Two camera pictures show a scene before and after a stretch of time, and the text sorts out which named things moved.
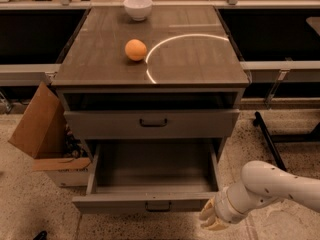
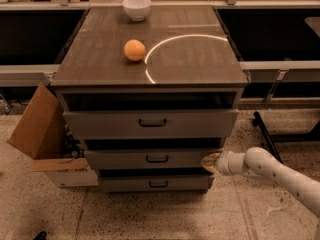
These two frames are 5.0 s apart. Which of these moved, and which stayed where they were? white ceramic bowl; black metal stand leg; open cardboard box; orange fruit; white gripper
Moved: white gripper
Stayed: orange fruit; black metal stand leg; open cardboard box; white ceramic bowl
